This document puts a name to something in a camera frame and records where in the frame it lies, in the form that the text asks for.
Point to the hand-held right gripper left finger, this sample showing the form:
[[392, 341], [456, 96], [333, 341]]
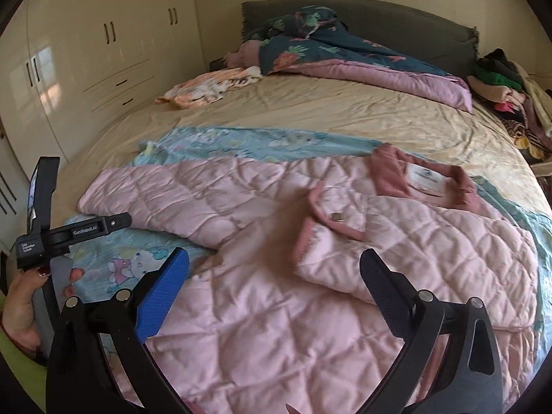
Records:
[[163, 295]]

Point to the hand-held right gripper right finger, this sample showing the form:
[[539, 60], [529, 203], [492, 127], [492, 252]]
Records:
[[381, 293]]

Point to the pink quilted jacket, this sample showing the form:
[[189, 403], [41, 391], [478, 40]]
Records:
[[258, 310]]

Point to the person's left forearm green sleeve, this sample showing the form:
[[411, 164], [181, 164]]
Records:
[[21, 366]]

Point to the pile of mixed clothes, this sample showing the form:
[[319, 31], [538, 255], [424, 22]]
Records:
[[509, 90]]

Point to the person's left hand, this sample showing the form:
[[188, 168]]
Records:
[[19, 310]]

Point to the light blue cartoon printed blanket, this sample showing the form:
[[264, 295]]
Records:
[[241, 140]]

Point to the cream wardrobe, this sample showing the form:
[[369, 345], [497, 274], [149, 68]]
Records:
[[108, 60]]

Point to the bed with beige sheet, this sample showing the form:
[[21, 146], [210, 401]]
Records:
[[345, 108]]

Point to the peach printed cloth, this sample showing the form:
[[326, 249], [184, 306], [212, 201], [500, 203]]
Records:
[[202, 86]]

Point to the dark floral quilt pink lining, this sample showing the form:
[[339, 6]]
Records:
[[345, 51]]

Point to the pink textured cloth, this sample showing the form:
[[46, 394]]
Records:
[[246, 54]]

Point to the dark grey headboard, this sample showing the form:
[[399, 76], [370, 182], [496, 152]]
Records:
[[409, 26]]

